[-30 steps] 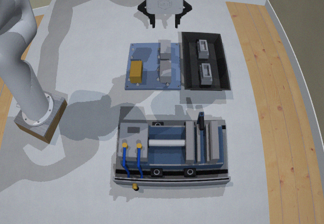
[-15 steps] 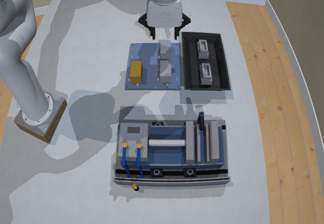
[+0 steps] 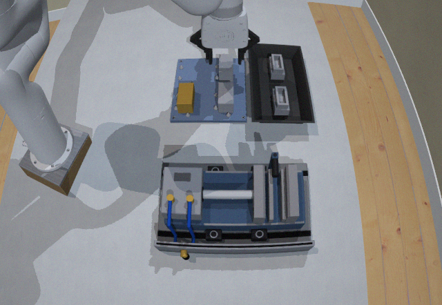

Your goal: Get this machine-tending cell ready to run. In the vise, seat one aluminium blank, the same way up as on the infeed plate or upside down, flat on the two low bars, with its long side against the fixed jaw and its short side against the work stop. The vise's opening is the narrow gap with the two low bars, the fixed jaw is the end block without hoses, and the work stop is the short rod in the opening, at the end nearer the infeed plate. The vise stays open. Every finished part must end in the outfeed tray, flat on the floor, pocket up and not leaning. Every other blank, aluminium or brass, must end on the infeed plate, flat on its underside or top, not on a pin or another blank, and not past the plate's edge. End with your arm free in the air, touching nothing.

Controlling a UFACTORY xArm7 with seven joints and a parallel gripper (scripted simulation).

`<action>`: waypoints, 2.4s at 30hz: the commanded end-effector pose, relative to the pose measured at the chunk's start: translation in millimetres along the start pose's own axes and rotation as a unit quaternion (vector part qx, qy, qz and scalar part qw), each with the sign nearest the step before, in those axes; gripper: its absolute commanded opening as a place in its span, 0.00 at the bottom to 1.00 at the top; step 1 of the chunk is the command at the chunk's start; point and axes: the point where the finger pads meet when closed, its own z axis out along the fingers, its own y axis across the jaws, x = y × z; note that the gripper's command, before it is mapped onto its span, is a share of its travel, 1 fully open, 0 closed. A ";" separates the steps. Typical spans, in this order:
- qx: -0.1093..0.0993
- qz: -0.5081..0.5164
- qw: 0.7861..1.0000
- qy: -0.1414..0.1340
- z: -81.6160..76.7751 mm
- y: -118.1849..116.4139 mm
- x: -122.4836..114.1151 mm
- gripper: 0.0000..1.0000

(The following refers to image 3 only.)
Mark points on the grey metal bar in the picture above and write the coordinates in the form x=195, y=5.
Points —
x=283, y=208

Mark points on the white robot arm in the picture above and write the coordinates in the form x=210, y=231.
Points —
x=24, y=38

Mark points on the grey long flat bar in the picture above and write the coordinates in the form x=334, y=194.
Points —
x=270, y=195

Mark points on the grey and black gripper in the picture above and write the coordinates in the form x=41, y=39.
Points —
x=225, y=33

